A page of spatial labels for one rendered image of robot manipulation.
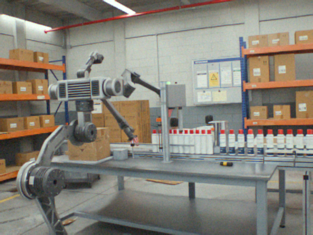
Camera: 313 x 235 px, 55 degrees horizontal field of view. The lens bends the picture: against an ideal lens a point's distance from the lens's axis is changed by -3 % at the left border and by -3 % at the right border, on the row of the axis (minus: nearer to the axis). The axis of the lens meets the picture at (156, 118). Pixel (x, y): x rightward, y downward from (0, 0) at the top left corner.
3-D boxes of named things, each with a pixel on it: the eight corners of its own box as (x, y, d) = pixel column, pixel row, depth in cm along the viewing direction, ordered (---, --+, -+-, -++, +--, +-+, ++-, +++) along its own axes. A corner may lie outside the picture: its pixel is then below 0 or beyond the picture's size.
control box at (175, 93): (186, 106, 259) (185, 83, 258) (169, 107, 252) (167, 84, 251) (180, 106, 268) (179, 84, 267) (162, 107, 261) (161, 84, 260)
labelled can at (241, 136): (245, 154, 245) (244, 129, 244) (243, 155, 241) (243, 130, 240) (238, 154, 248) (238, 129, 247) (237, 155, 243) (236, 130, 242)
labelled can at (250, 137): (254, 155, 242) (254, 129, 241) (253, 156, 237) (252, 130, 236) (248, 154, 244) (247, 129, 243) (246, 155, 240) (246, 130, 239)
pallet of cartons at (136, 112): (155, 162, 688) (151, 99, 680) (142, 170, 609) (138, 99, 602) (105, 161, 723) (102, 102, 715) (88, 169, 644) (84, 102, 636)
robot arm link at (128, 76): (118, 74, 269) (125, 65, 266) (131, 82, 275) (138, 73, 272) (120, 94, 230) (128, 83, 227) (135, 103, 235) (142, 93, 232)
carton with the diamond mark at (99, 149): (110, 156, 287) (109, 127, 286) (96, 161, 265) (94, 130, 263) (84, 155, 298) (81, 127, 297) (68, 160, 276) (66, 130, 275)
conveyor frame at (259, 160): (266, 160, 241) (266, 154, 240) (264, 163, 231) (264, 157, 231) (100, 153, 319) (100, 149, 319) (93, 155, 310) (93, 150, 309)
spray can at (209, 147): (213, 153, 258) (213, 129, 257) (212, 154, 253) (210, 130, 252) (208, 153, 260) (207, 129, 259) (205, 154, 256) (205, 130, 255)
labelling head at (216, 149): (228, 151, 265) (227, 121, 264) (224, 153, 254) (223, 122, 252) (213, 150, 272) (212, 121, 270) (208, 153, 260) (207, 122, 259)
